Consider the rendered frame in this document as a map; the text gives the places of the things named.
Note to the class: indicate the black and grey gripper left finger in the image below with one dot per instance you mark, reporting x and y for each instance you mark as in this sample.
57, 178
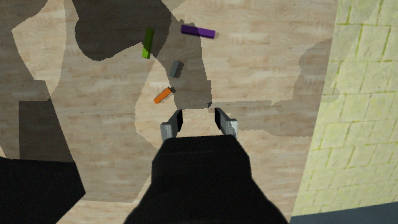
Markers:
170, 128

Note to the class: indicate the lime green rod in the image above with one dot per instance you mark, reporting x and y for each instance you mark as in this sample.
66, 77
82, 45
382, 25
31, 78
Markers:
148, 43

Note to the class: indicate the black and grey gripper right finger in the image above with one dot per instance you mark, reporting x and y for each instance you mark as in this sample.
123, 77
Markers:
228, 126

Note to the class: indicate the orange rod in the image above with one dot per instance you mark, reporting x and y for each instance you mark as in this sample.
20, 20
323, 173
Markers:
162, 95

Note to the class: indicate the purple rod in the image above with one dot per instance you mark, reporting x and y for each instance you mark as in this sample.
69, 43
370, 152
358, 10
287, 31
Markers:
195, 31

